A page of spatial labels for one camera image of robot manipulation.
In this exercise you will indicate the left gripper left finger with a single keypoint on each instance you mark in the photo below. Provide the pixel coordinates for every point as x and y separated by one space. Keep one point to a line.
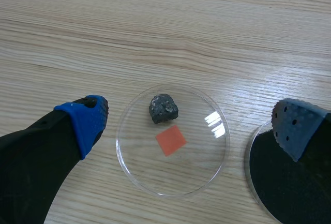
38 156

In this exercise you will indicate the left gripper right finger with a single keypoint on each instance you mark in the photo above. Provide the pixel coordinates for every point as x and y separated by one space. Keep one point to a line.
297 128

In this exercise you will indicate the glass dish with black powder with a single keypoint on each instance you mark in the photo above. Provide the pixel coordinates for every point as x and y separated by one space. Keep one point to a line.
274 182

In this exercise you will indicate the clear glass dish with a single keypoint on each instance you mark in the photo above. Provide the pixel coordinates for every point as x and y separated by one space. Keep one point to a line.
181 162

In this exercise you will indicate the small dark stone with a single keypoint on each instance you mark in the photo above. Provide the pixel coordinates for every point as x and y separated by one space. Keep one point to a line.
163 108

